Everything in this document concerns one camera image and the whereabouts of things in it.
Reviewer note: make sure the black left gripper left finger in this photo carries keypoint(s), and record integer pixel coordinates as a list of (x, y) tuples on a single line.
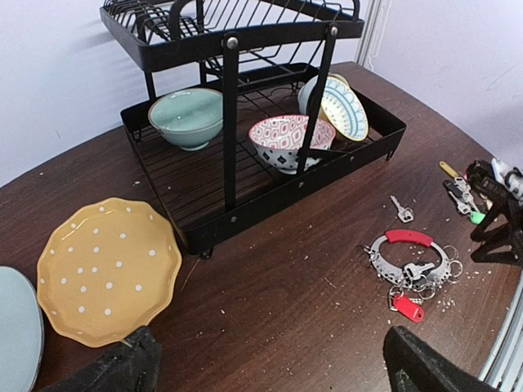
[(132, 365)]

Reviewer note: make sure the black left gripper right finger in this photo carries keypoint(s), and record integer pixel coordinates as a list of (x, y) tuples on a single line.
[(412, 365)]

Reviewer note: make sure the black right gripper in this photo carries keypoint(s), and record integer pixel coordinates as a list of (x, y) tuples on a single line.
[(508, 250)]

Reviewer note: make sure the red tag key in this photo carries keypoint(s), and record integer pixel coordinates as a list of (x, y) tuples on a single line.
[(410, 308)]

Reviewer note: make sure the bunch of tagged keys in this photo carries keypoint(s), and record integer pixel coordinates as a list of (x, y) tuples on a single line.
[(460, 192)]

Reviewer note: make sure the loose silver key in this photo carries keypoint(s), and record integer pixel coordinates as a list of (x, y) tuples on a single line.
[(404, 214)]

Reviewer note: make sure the yellow polka dot plate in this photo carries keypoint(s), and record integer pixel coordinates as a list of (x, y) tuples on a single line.
[(108, 270)]

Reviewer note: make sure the light blue flower plate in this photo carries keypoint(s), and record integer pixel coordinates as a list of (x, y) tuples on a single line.
[(22, 332)]

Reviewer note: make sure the yellow blue patterned bowl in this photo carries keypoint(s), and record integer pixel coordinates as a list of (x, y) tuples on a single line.
[(341, 107)]

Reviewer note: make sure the pink patterned bowl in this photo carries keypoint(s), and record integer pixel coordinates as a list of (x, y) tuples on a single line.
[(278, 139)]

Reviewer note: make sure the teal ceramic bowl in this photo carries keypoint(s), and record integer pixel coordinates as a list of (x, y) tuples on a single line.
[(188, 119)]

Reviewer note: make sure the black metal dish rack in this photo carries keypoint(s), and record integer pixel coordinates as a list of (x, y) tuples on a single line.
[(257, 54)]

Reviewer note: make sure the metal table edge rail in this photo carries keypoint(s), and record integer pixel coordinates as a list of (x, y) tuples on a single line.
[(503, 367)]

